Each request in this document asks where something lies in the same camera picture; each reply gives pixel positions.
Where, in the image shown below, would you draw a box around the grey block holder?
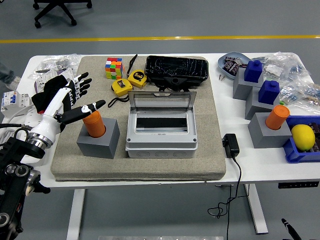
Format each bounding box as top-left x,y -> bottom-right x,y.
244,86 -> 281,120
247,111 -> 293,149
232,66 -> 265,101

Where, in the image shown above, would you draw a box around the blue-grey dish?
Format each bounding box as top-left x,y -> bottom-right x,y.
217,51 -> 252,81

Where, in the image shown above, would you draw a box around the blue plastic bin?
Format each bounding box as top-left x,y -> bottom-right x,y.
282,115 -> 320,164

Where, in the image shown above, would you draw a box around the white table leg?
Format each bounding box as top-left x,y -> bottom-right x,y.
66,188 -> 86,240
243,183 -> 269,235

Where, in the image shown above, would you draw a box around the black cloth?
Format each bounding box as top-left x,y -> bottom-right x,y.
31,75 -> 71,115

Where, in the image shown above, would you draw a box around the yellow lemon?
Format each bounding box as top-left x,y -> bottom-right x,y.
291,124 -> 316,152

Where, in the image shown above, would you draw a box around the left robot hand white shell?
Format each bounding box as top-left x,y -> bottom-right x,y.
28,71 -> 107,145

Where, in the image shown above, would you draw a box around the grey block with round hole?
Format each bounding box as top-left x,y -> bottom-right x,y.
76,116 -> 121,160

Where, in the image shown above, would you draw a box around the black adapter cord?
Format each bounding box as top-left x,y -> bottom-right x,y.
207,154 -> 243,240

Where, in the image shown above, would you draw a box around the black office chair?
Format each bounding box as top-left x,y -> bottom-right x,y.
32,0 -> 93,29

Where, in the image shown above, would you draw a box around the blue bottle-shaped block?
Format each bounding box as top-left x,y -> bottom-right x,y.
258,79 -> 280,105
243,59 -> 264,83

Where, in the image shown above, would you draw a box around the yellow tape measure printed label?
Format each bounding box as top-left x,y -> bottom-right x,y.
127,69 -> 148,88

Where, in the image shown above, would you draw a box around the white socket plate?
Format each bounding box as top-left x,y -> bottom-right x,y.
34,74 -> 51,89
56,67 -> 76,83

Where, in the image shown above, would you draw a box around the grey box with clear lid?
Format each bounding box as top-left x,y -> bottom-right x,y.
124,90 -> 199,159

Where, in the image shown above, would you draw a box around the dark wrapped candy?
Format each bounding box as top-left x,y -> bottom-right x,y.
223,59 -> 239,75
226,56 -> 247,68

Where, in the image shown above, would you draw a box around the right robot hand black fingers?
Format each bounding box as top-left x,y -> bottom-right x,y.
281,218 -> 304,240

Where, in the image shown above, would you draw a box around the clear bag of white parts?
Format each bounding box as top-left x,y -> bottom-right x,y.
262,62 -> 286,81

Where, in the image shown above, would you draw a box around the black table control panel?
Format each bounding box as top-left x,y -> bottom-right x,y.
277,181 -> 320,190

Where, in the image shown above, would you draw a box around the dark cylindrical parts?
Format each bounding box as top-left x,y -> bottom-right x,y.
308,121 -> 320,153

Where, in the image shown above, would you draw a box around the yellow tape measure black strap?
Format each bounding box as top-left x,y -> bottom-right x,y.
107,78 -> 134,109

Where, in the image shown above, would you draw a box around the white circuit breaker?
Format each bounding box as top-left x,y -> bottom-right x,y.
0,90 -> 33,119

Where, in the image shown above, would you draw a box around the clear bag of blue parts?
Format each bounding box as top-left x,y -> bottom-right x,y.
281,53 -> 313,82

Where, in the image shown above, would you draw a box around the white power strip cable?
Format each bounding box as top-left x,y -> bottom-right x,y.
0,104 -> 36,153

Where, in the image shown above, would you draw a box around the black power adapter plug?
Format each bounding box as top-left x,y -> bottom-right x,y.
222,133 -> 240,159

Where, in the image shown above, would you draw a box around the grey-brown mat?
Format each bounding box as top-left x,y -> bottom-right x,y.
50,55 -> 227,183

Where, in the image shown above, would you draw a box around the black plastic tray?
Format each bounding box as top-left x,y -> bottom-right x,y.
144,55 -> 210,87

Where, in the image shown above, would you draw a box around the orange cylinder battery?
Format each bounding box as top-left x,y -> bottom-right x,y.
82,109 -> 107,139
264,104 -> 291,131

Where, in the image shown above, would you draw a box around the clear bag of small parts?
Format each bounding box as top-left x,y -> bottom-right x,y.
253,51 -> 283,65
41,53 -> 82,76
278,82 -> 320,115
27,66 -> 60,81

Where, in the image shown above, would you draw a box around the colourful puzzle cube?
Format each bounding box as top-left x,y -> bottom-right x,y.
104,57 -> 125,80

